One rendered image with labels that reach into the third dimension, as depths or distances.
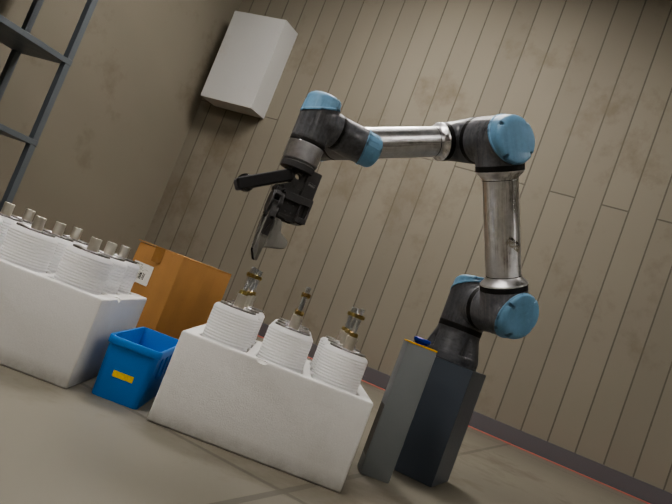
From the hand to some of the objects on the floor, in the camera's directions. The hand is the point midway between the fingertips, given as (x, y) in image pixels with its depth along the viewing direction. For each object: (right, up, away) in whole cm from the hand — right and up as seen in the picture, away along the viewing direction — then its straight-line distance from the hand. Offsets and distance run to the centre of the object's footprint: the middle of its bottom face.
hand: (253, 252), depth 140 cm
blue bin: (-27, -30, +8) cm, 41 cm away
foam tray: (-53, -20, +8) cm, 57 cm away
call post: (+25, -51, +18) cm, 59 cm away
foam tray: (-2, -40, +10) cm, 41 cm away
